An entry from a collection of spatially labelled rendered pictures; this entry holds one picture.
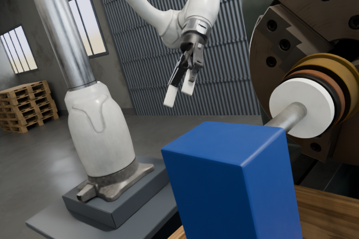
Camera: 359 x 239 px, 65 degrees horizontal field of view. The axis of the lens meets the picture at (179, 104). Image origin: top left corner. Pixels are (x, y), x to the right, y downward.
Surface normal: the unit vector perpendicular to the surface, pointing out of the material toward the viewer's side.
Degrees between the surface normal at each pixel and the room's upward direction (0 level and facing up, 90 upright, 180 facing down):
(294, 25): 48
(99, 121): 75
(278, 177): 90
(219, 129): 0
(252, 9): 87
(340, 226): 0
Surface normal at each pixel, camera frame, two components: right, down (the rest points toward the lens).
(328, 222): -0.25, -0.94
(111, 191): -0.18, -0.85
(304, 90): -0.69, 0.35
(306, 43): 0.35, -0.61
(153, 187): 0.77, -0.03
